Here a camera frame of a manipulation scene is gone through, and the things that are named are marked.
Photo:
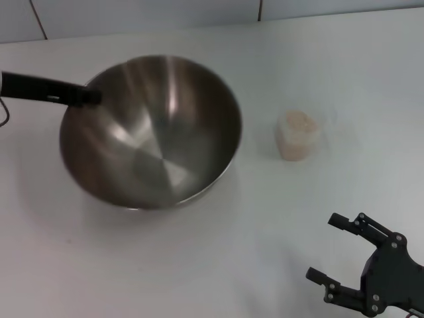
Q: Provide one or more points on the stainless steel mixing bowl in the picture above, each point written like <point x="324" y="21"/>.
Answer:
<point x="159" y="139"/>

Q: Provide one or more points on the clear plastic cup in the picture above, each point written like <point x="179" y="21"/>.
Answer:
<point x="296" y="150"/>

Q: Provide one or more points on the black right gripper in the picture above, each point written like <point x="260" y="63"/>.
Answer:
<point x="394" y="281"/>

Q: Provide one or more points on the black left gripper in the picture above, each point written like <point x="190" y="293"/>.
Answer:
<point x="33" y="87"/>

